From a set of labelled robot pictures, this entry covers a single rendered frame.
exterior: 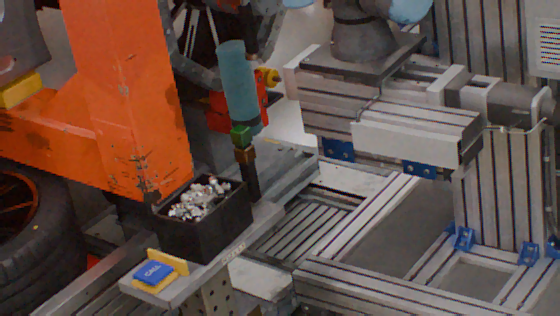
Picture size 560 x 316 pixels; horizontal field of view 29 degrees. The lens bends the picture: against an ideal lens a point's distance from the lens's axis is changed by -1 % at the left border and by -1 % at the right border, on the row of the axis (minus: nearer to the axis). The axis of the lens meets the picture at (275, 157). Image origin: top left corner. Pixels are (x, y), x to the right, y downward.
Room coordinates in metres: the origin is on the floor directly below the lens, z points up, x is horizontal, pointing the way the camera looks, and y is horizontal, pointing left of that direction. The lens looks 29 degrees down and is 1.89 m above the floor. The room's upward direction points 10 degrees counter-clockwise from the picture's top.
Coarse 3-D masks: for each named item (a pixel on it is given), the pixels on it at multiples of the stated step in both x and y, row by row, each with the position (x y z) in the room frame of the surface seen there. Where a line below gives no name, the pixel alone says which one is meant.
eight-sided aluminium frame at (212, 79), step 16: (160, 0) 2.65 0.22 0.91; (160, 16) 2.63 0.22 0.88; (272, 16) 2.95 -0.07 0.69; (256, 32) 2.94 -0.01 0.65; (272, 32) 2.92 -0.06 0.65; (176, 48) 2.65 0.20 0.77; (272, 48) 2.91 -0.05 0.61; (176, 64) 2.64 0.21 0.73; (192, 64) 2.68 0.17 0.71; (256, 64) 2.86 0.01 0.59; (192, 80) 2.73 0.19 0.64; (208, 80) 2.71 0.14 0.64
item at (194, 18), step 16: (176, 0) 2.86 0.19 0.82; (192, 0) 2.92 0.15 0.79; (176, 16) 2.81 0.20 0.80; (192, 16) 2.85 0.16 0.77; (208, 16) 2.89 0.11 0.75; (224, 16) 3.06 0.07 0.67; (256, 16) 3.01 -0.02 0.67; (192, 32) 2.84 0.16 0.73; (208, 32) 2.90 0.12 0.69; (224, 32) 3.01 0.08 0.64; (240, 32) 2.98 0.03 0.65; (192, 48) 2.83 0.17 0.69; (208, 48) 2.97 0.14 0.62; (208, 64) 2.86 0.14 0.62
